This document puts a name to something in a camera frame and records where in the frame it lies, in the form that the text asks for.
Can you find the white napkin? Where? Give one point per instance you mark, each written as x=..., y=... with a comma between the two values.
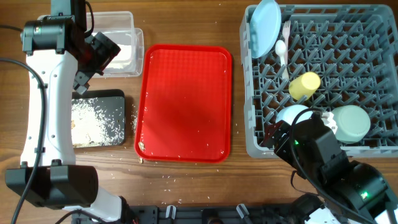
x=123, y=58

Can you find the black plastic bin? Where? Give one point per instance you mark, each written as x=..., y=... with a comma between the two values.
x=99, y=118

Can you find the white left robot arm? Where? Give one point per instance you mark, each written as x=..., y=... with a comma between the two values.
x=62, y=54

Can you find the yellow cup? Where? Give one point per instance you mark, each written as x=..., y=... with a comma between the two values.
x=305, y=85

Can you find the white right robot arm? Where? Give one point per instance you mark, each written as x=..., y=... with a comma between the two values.
x=355, y=190

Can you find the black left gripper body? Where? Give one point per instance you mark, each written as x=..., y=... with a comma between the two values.
x=100, y=53

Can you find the white plastic fork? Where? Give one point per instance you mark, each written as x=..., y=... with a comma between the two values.
x=286, y=35

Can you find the green bowl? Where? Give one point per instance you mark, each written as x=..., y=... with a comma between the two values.
x=353, y=123

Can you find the white plastic spoon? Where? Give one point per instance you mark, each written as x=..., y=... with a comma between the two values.
x=281, y=49

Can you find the red serving tray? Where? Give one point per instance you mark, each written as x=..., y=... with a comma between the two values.
x=185, y=105

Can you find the black mounting rail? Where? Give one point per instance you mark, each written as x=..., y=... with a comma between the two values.
x=266, y=214

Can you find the light blue bowl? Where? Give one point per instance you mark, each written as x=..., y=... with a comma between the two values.
x=289, y=113

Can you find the light blue plate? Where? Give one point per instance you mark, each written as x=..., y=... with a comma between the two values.
x=264, y=27

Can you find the grey dishwasher rack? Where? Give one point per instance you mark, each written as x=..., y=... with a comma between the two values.
x=353, y=48

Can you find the clear plastic bin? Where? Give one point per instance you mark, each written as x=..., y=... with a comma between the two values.
x=119, y=27

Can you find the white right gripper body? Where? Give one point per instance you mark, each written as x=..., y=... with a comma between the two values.
x=278, y=147

